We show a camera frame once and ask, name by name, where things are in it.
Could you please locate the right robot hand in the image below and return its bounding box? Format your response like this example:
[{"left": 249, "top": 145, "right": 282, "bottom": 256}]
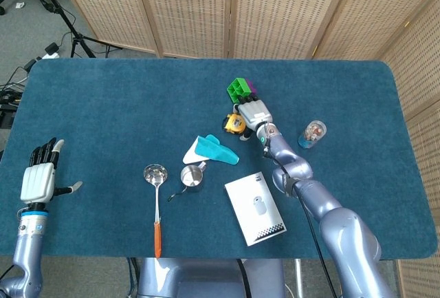
[{"left": 233, "top": 93, "right": 274, "bottom": 140}]

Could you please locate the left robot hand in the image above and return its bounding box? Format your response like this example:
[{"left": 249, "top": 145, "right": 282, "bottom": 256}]
[{"left": 19, "top": 138, "right": 83, "bottom": 204}]

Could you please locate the yellow tape measure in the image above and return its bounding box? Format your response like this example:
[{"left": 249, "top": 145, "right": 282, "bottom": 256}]
[{"left": 222, "top": 112, "right": 247, "bottom": 136}]

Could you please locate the green and purple block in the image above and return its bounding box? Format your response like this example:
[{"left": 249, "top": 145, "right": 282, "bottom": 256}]
[{"left": 226, "top": 77, "right": 251, "bottom": 103}]

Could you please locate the teal and white cloth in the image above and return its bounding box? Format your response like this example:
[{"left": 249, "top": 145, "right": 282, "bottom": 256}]
[{"left": 182, "top": 134, "right": 240, "bottom": 166}]

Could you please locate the clear plastic snack jar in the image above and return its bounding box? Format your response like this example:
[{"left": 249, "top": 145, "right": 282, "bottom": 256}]
[{"left": 297, "top": 120, "right": 327, "bottom": 150}]

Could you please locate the small steel measuring cup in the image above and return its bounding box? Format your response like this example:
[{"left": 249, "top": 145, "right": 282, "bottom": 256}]
[{"left": 167, "top": 161, "right": 208, "bottom": 202}]

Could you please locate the blue table mat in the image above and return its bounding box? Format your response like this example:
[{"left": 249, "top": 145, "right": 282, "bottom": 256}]
[{"left": 0, "top": 58, "right": 430, "bottom": 260}]

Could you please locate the white box with checker strip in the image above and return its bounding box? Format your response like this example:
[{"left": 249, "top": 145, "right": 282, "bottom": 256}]
[{"left": 224, "top": 171, "right": 288, "bottom": 247}]

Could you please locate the white power strip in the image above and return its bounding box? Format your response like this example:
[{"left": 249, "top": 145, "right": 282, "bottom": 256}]
[{"left": 41, "top": 43, "right": 61, "bottom": 60}]

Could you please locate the black tripod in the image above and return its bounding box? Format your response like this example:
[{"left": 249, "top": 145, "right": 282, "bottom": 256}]
[{"left": 20, "top": 0, "right": 123, "bottom": 58}]

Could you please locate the metal table leg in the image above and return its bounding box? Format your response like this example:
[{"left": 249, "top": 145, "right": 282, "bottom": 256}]
[{"left": 294, "top": 259, "right": 305, "bottom": 298}]

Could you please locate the grey robot torso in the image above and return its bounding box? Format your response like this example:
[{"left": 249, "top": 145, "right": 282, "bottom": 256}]
[{"left": 136, "top": 257, "right": 286, "bottom": 298}]

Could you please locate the bundle of floor cables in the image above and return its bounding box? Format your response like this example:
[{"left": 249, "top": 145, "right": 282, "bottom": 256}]
[{"left": 0, "top": 58, "right": 39, "bottom": 130}]

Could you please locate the steel ladle with orange handle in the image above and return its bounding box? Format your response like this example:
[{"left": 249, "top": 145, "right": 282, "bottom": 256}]
[{"left": 143, "top": 164, "right": 169, "bottom": 259}]

